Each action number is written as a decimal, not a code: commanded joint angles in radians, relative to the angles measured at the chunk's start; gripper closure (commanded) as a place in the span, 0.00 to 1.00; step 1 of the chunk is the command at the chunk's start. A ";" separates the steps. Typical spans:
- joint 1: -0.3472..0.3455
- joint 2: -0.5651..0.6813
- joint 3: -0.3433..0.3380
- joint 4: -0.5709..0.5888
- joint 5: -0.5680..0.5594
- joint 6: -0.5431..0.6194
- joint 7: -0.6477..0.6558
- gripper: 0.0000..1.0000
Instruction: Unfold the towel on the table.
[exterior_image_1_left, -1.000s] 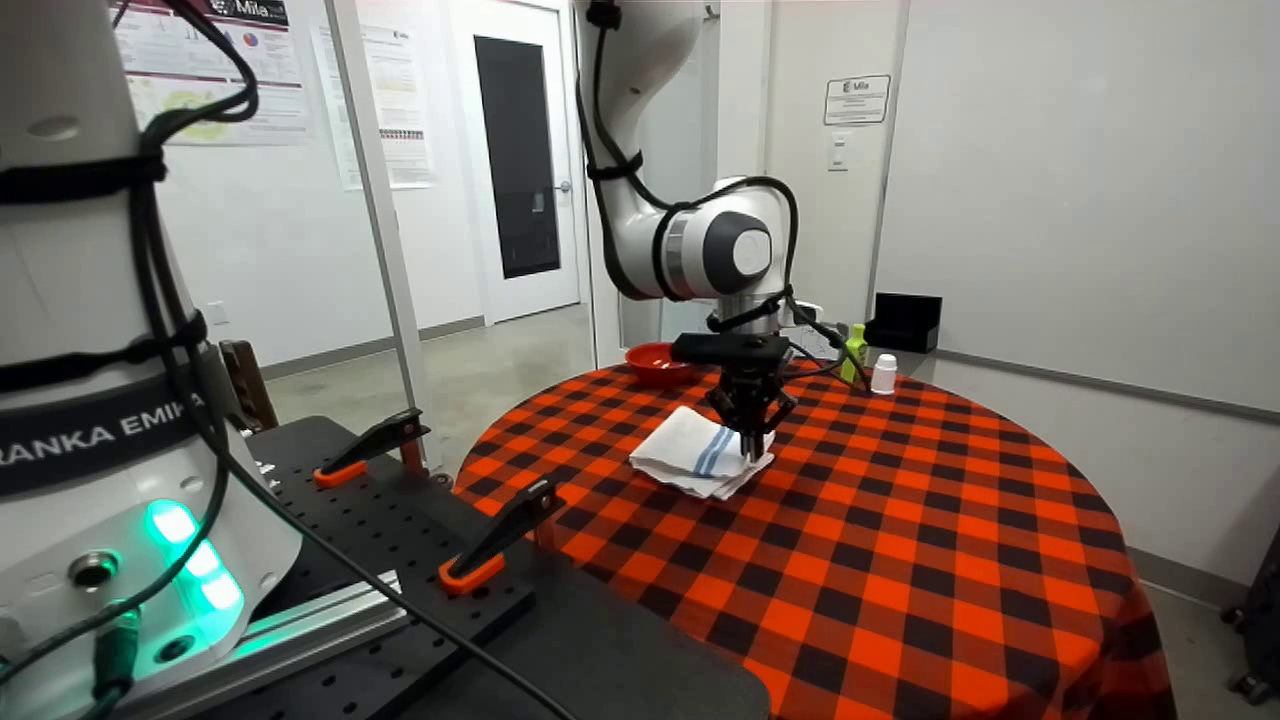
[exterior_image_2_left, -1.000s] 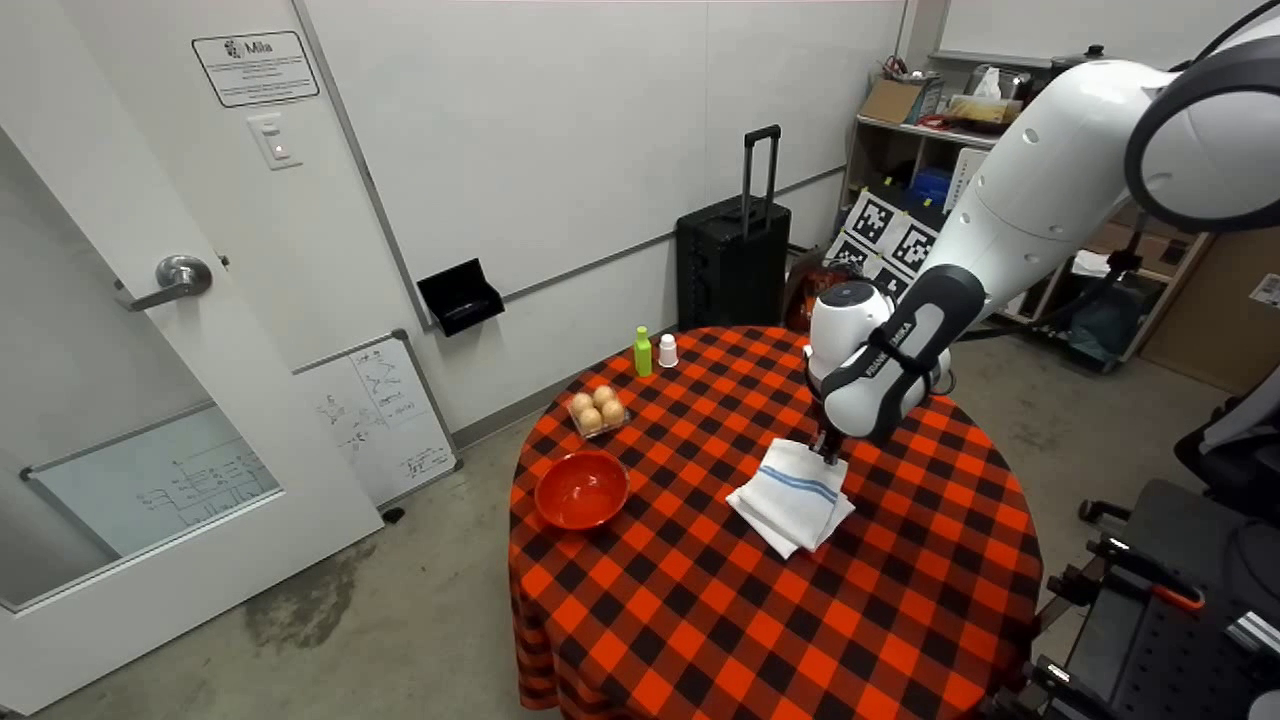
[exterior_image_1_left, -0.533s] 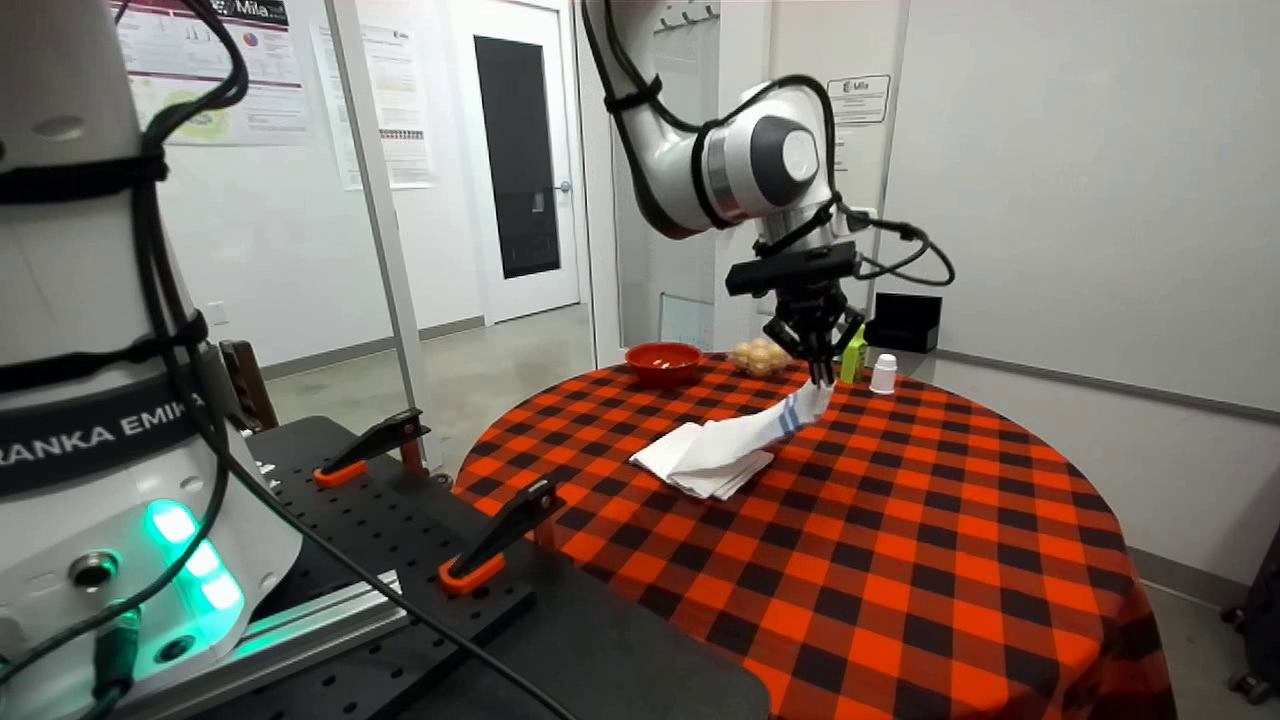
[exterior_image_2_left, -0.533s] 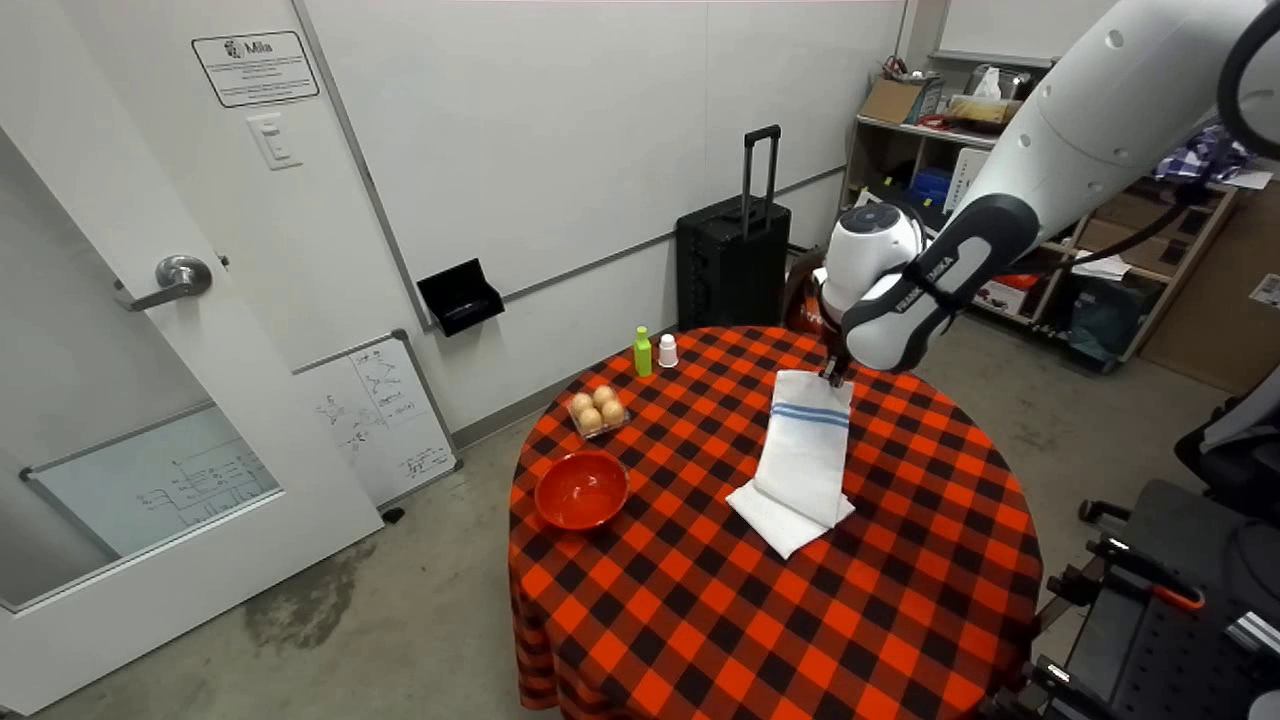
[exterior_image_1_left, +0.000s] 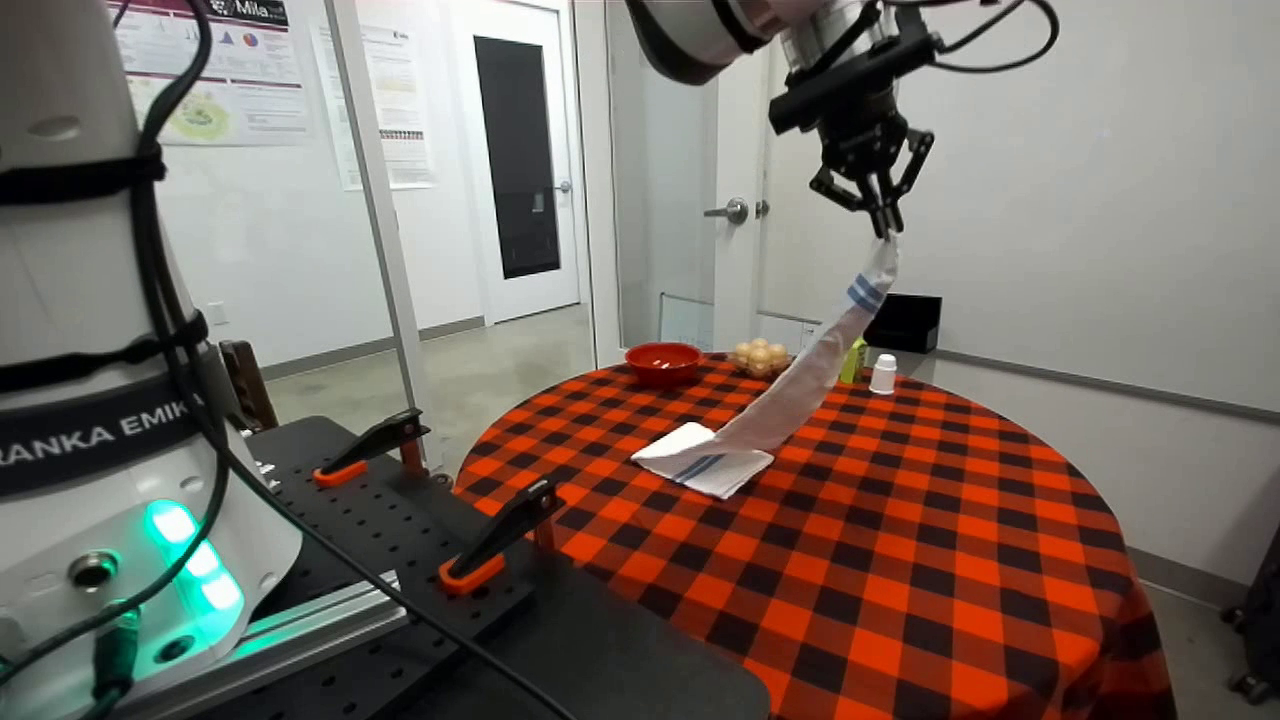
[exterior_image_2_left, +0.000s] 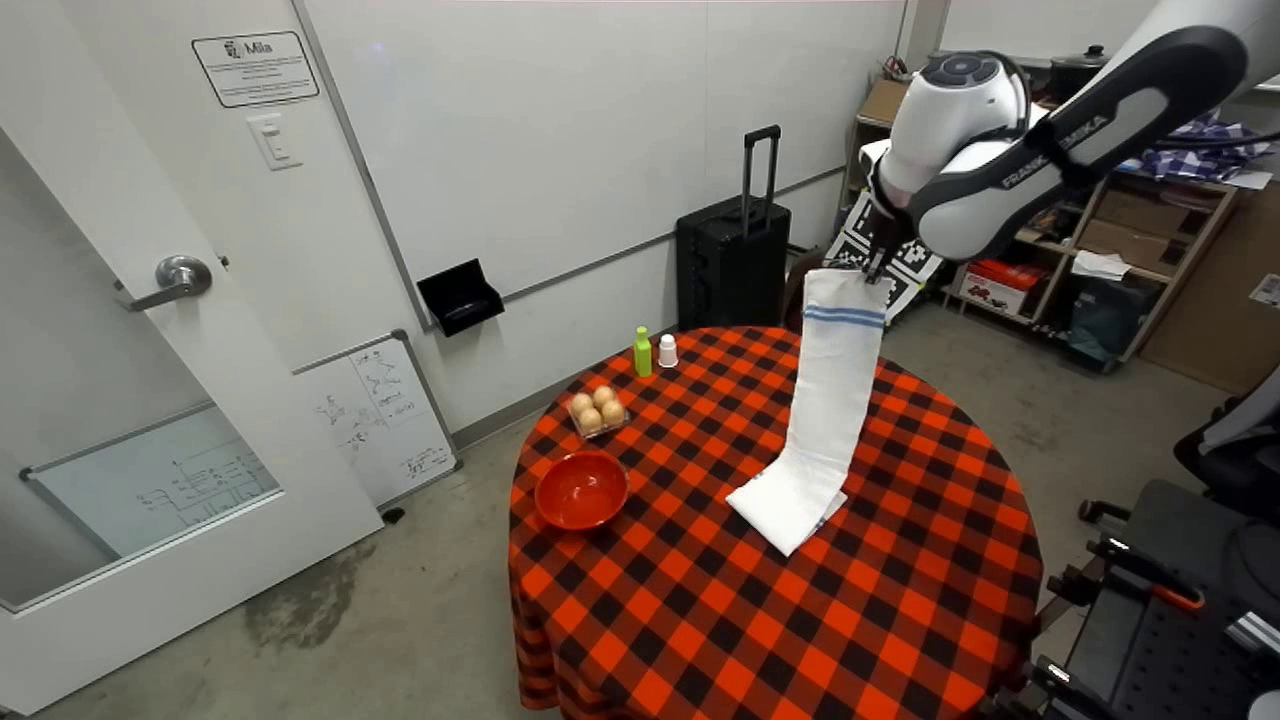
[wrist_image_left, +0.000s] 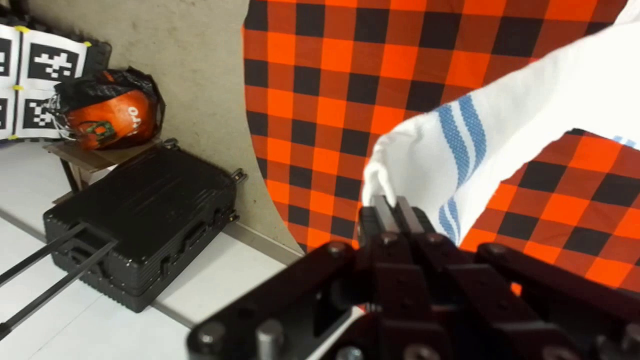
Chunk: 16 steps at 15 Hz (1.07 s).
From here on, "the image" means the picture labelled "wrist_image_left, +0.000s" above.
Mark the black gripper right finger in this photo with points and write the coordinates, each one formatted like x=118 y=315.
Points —
x=506 y=300

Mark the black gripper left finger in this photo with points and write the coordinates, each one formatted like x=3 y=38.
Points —
x=321 y=300

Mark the white towel with blue stripes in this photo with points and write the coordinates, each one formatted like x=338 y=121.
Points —
x=532 y=113

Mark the black hard case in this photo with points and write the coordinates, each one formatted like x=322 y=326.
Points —
x=152 y=207

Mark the red black plaid tablecloth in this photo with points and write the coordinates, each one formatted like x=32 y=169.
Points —
x=321 y=66

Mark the brown cardboard piece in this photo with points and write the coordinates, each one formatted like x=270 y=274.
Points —
x=87 y=157

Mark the orange black helmet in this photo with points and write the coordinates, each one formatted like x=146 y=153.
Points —
x=111 y=121

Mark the black white marker board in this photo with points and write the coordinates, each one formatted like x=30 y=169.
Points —
x=51 y=63

